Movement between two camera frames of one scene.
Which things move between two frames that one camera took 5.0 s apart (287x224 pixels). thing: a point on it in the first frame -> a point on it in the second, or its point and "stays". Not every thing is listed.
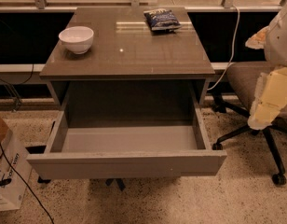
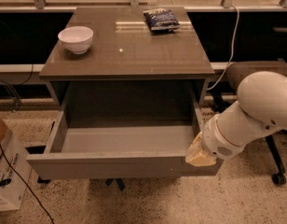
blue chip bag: [162, 20] stays
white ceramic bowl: [78, 39] stays
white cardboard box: [10, 187] stays
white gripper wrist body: [280, 41] -> [217, 144]
